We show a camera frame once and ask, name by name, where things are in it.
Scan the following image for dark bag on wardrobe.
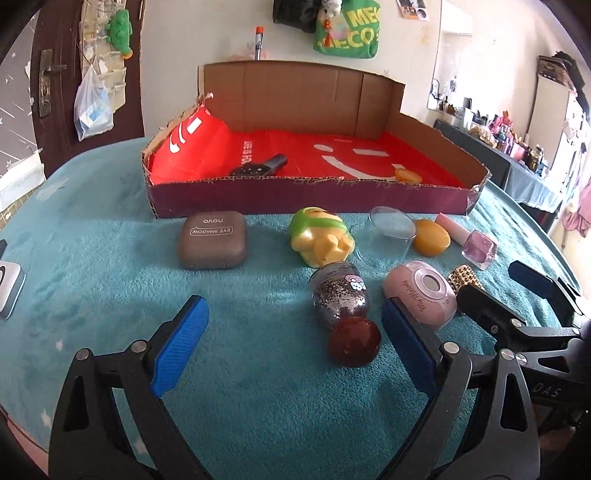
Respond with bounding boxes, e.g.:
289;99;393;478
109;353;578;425
538;52;578;86

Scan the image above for wall mirror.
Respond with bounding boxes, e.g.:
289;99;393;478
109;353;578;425
427;0;474;112

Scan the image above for pink hanging clothes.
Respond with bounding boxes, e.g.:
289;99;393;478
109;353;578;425
561;180;591;234

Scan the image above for pink nail polish bottle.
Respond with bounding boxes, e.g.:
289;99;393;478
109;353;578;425
435;212;499;271

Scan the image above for dark brown door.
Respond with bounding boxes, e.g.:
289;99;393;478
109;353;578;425
30;0;146;178

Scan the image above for wall photo print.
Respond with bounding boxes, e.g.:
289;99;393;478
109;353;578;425
397;0;430;21

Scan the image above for row of cosmetic bottles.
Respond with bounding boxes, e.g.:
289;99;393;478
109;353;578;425
436;92;550;174

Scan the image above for green hooded bear figurine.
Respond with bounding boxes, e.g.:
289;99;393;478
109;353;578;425
288;207;356;268

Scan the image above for white flat device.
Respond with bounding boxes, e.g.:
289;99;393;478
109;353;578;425
0;261;26;320

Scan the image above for pink round compact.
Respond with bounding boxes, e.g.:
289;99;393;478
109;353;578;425
382;260;458;330

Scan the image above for black nail polish bottle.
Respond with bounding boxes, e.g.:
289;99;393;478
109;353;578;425
229;154;288;178

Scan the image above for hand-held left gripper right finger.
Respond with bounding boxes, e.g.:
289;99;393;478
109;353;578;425
375;298;541;480

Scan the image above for green tote bag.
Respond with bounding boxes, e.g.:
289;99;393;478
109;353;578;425
314;0;382;60

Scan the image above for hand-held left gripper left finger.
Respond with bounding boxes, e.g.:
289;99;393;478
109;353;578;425
48;294;211;480

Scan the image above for white wardrobe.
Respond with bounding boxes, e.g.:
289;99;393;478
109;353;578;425
526;55;591;232

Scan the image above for black bag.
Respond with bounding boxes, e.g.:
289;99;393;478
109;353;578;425
272;0;324;34

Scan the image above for hanging pocket organizer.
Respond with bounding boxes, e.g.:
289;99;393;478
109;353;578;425
76;0;134;112

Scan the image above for metal door handle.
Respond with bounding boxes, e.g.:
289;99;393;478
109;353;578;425
38;49;68;117

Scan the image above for glitter bottle with red cap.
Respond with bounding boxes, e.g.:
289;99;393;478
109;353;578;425
309;261;383;368

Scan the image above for green plush toy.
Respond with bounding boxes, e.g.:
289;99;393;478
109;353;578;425
106;9;134;60

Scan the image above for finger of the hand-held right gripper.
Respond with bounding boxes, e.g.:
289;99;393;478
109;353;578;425
455;283;583;408
508;260;591;324

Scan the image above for cardboard box with red lining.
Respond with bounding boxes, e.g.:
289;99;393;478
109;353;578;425
140;62;491;220

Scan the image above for teal fleece blanket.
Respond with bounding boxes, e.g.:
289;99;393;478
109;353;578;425
0;136;585;480

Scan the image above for clear plastic bag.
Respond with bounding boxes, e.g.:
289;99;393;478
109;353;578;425
74;65;115;141

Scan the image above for gold studded cuff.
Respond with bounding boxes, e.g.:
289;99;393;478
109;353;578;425
445;264;485;292

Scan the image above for side table with blue cloth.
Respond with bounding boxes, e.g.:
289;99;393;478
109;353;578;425
434;117;564;213

